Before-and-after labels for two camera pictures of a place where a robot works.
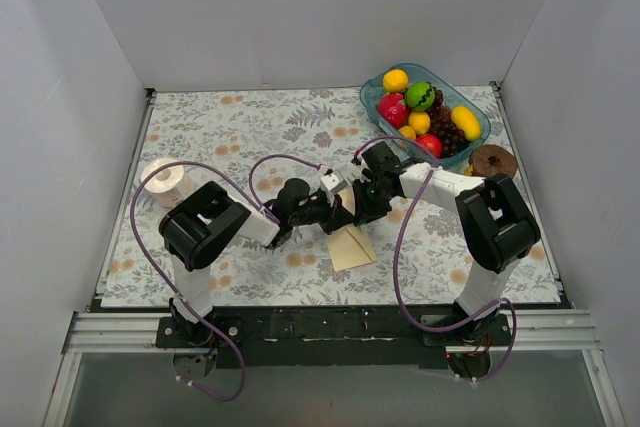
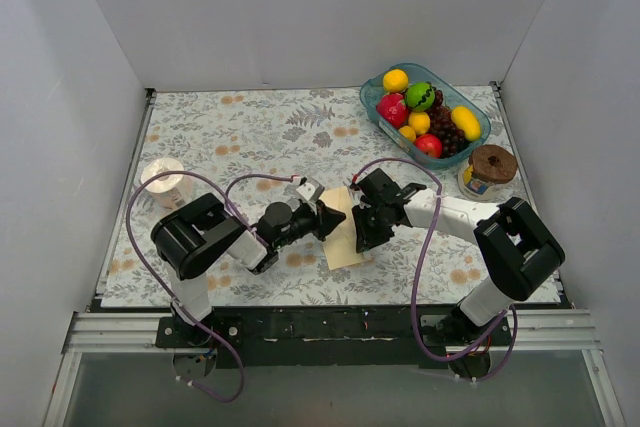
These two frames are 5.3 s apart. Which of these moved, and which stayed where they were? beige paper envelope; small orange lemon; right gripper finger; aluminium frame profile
Moved: right gripper finger
Stayed: small orange lemon; beige paper envelope; aluminium frame profile
